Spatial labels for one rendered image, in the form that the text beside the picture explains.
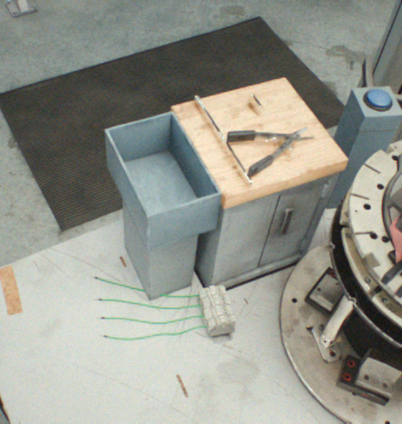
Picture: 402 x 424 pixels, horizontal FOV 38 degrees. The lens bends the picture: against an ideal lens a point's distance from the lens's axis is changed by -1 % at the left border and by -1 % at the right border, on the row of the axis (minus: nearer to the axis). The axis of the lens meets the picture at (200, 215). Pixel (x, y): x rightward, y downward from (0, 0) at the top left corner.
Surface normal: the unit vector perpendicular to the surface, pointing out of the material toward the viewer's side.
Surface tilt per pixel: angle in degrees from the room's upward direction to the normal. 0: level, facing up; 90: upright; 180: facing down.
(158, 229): 90
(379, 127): 90
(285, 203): 90
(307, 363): 0
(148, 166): 0
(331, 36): 0
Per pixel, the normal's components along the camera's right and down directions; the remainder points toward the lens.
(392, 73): -0.13, 0.80
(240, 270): 0.42, 0.75
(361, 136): 0.17, 0.80
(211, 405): 0.07, -0.59
